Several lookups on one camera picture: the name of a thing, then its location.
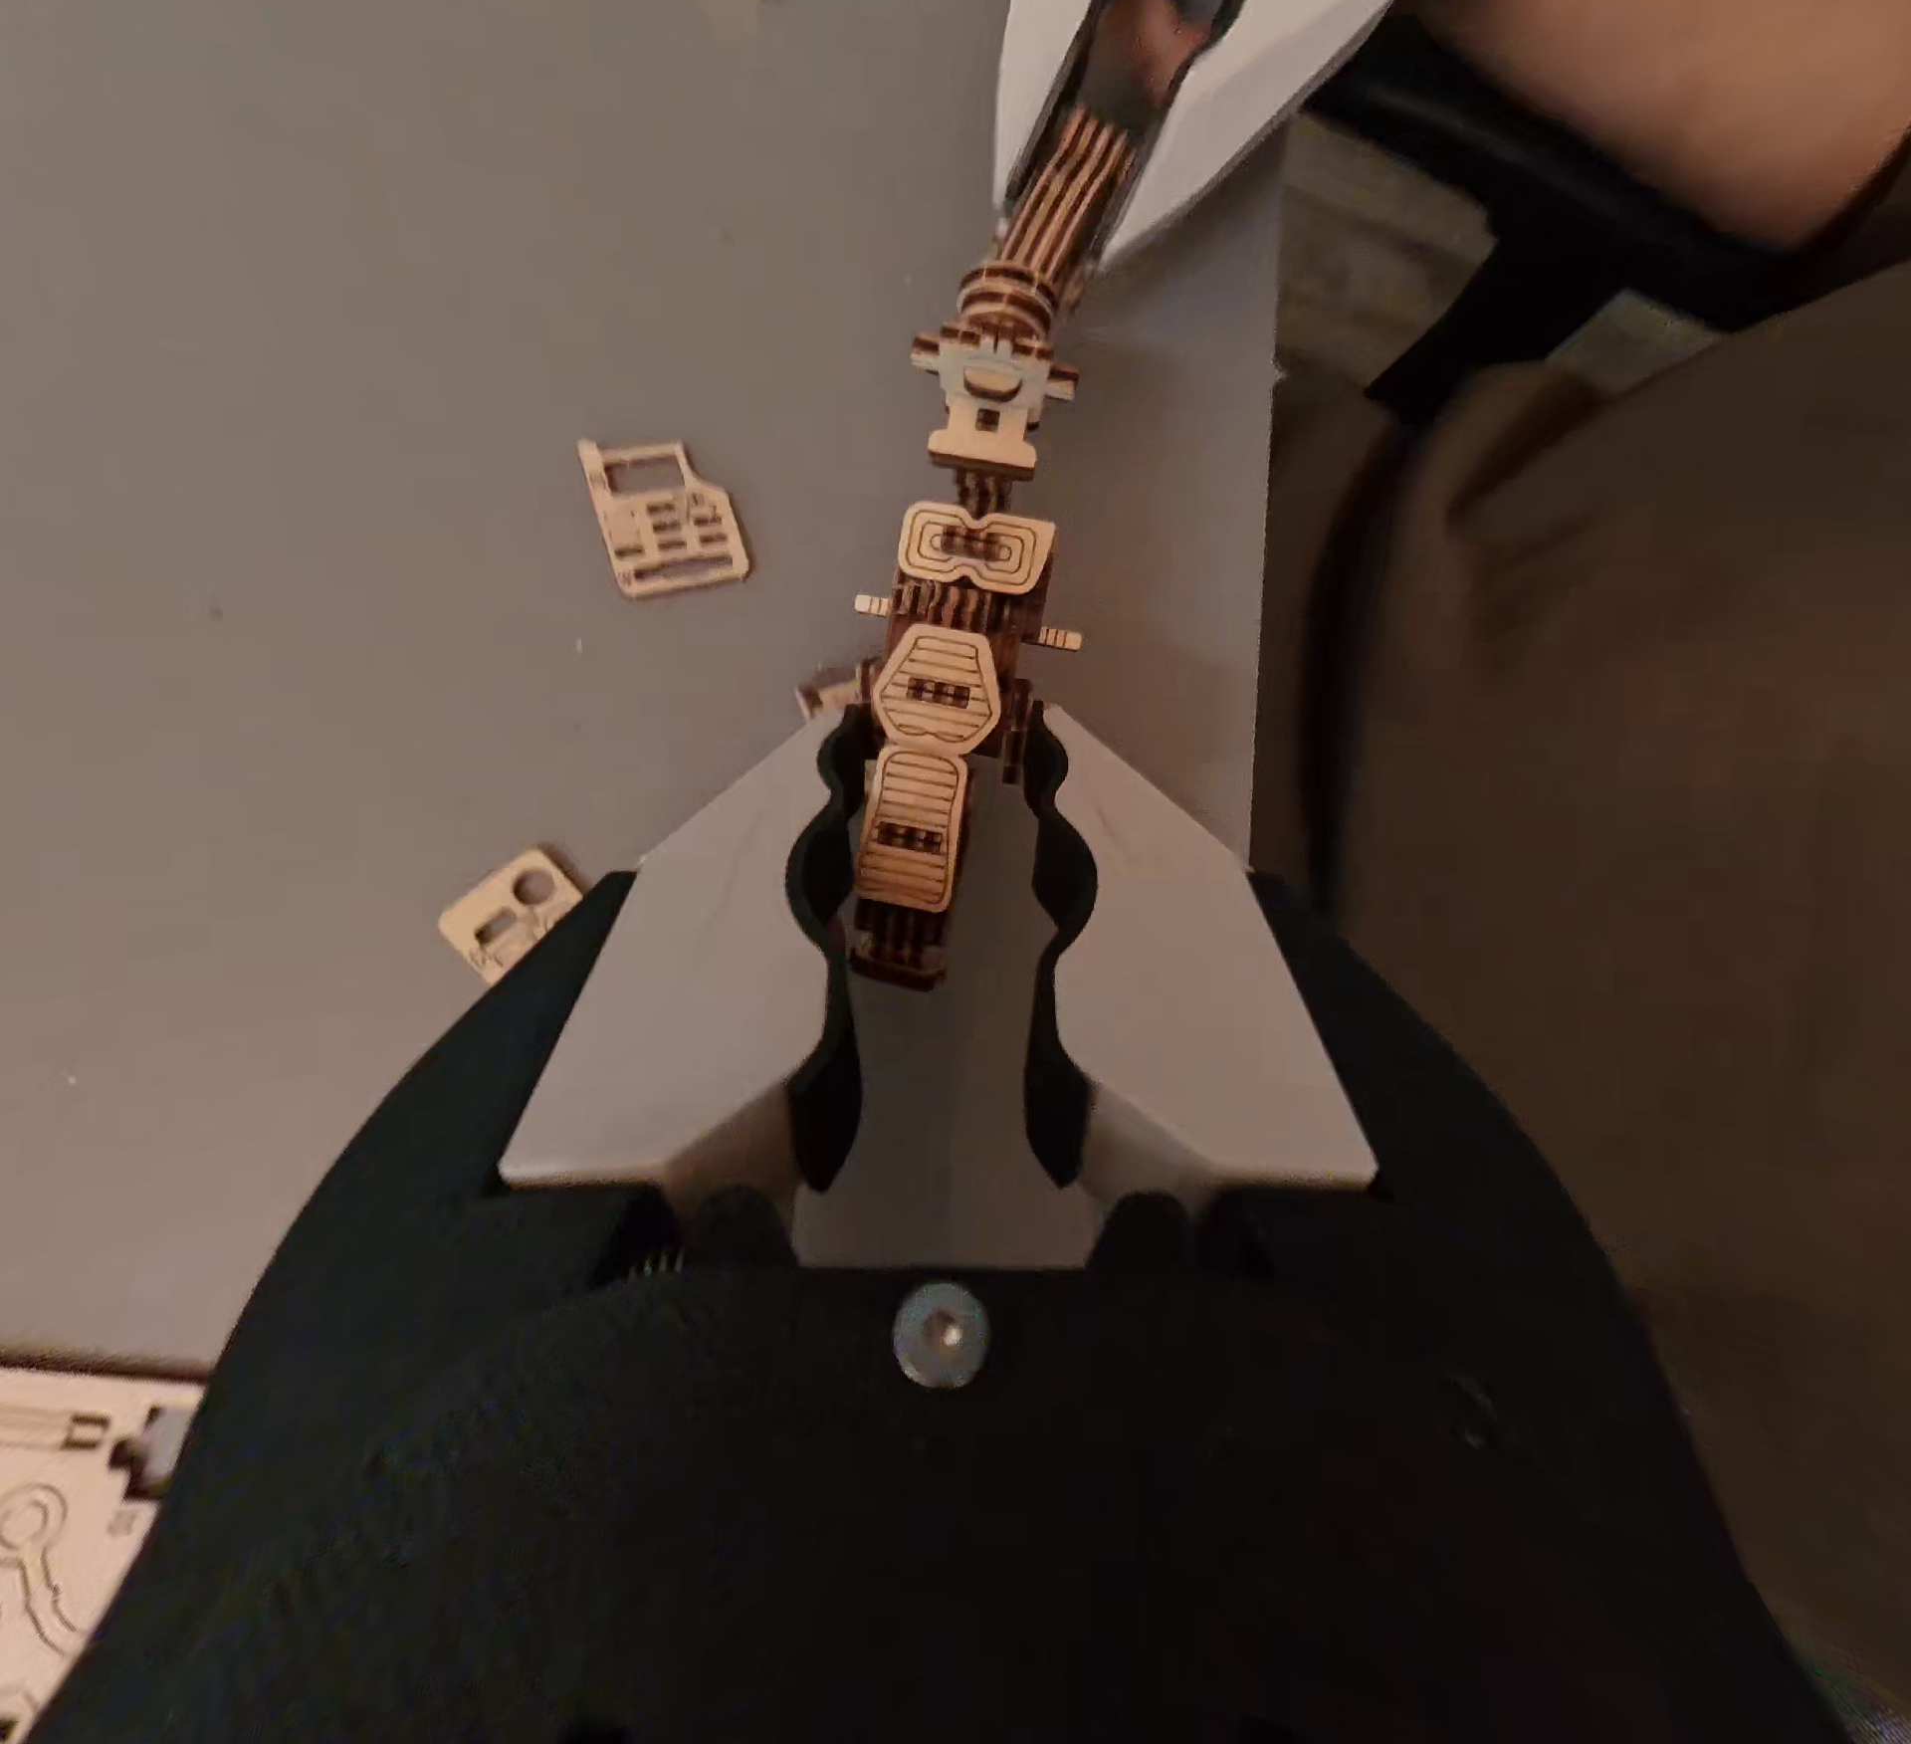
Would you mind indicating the grey desk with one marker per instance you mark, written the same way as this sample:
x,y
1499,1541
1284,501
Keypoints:
x,y
299,282

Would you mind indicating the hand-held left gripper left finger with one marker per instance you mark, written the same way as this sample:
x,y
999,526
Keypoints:
x,y
657,1029

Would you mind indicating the small slotted wooden puzzle frame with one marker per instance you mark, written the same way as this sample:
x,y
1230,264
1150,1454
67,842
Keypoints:
x,y
714,508

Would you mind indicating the person's brown clothing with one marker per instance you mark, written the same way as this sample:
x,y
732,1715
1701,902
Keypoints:
x,y
1642,729

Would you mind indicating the person's right forearm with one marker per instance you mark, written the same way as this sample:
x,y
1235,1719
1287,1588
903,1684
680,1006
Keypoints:
x,y
1673,27

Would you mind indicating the small round-holed wooden puzzle frame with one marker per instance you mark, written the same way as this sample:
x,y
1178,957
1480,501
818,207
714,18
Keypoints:
x,y
466,911

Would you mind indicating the black office chair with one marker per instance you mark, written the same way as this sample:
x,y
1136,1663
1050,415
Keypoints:
x,y
1569,222

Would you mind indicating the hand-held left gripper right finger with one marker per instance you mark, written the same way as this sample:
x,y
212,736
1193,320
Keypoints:
x,y
1209,1029

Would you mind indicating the large wooden puzzle sheet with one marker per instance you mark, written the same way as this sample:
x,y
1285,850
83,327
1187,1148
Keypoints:
x,y
75,1446

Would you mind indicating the wooden motorcycle model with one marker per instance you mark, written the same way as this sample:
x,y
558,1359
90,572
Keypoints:
x,y
935,699

